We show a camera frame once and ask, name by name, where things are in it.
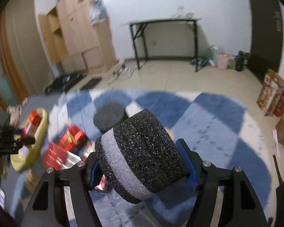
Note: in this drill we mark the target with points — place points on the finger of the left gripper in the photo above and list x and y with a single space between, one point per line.
24 141

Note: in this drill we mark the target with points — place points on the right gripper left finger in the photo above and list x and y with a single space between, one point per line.
47 206

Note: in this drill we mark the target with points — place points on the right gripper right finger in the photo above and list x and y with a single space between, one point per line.
240 205

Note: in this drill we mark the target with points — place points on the red cigarette box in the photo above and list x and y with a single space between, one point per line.
32 124
55 156

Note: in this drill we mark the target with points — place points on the red cigarette box front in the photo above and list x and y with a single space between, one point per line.
55 156

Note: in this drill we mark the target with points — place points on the red orange cigarette pack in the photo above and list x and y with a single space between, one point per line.
74 138

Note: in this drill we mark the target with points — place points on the black foam cylinder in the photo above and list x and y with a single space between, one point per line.
109 116
139 158

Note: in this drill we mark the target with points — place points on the red silver cigarette carton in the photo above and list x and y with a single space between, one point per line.
88 172

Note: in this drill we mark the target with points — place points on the yellow plastic basin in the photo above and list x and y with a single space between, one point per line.
27 155

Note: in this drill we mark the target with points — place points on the orange curtain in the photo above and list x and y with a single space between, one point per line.
12 86

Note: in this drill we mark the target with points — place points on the blue white checkered rug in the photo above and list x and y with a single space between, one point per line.
220 129

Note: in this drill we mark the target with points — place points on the black open case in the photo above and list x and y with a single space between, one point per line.
64 83

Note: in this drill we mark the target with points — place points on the black foam tray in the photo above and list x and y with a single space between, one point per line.
92 83

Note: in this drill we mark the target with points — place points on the red fire extinguisher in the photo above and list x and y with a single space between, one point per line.
280 106

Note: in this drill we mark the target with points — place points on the printed cardboard box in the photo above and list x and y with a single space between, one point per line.
270 94

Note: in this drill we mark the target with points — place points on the wooden wardrobe cabinet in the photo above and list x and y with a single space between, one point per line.
72 43

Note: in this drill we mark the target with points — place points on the pink shopping bag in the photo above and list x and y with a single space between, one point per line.
223 60

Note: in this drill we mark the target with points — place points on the bag hanging on wardrobe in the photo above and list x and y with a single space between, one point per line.
97 12

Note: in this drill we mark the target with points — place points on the black folding table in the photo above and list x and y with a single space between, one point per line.
165 39

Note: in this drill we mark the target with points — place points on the dark brown door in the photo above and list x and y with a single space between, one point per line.
267 37

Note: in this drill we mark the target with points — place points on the power strip with cables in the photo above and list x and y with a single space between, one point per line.
124 70

